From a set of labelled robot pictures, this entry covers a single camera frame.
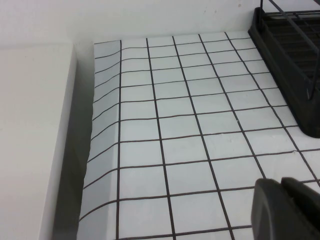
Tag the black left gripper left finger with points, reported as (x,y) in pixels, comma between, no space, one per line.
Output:
(270,212)

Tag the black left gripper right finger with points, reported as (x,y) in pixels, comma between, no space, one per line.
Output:
(307,215)

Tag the white black-grid tablecloth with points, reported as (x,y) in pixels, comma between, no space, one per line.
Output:
(175,125)

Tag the black plastic drip tray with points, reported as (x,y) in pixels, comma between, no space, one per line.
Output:
(282,50)

